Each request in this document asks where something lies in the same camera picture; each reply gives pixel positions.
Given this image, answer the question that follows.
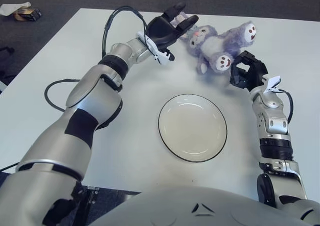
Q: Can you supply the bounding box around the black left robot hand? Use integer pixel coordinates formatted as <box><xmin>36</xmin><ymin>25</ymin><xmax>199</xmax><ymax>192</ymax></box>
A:
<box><xmin>143</xmin><ymin>2</ymin><xmax>200</xmax><ymax>65</ymax></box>

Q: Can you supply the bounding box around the white plate with black rim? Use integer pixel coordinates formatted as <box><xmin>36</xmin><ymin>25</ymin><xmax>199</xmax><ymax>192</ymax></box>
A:
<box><xmin>157</xmin><ymin>93</ymin><xmax>228</xmax><ymax>163</ymax></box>

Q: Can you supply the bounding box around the grey robot torso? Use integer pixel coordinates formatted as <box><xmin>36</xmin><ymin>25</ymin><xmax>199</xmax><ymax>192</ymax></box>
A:
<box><xmin>94</xmin><ymin>184</ymin><xmax>311</xmax><ymax>226</ymax></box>

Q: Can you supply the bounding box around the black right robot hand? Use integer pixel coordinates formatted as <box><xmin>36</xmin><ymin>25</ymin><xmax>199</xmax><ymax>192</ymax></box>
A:
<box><xmin>229</xmin><ymin>50</ymin><xmax>269</xmax><ymax>90</ymax></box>

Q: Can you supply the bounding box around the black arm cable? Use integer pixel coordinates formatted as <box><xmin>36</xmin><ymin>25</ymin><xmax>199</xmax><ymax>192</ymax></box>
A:
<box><xmin>0</xmin><ymin>6</ymin><xmax>151</xmax><ymax>173</ymax></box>
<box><xmin>277</xmin><ymin>89</ymin><xmax>295</xmax><ymax>124</ymax></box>

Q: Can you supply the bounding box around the metal table bracket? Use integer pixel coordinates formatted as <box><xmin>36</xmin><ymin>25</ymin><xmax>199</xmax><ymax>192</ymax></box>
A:
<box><xmin>84</xmin><ymin>185</ymin><xmax>100</xmax><ymax>205</ymax></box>

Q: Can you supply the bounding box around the purple plush bunny doll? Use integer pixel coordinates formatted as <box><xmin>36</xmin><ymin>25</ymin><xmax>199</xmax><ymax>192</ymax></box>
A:
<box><xmin>174</xmin><ymin>13</ymin><xmax>258</xmax><ymax>76</ymax></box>

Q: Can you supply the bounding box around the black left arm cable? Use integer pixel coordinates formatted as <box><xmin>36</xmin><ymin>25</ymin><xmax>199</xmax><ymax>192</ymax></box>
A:
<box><xmin>0</xmin><ymin>6</ymin><xmax>151</xmax><ymax>173</ymax></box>

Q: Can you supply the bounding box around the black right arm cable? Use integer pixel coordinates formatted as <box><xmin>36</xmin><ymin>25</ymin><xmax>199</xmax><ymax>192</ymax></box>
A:
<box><xmin>277</xmin><ymin>89</ymin><xmax>295</xmax><ymax>124</ymax></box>

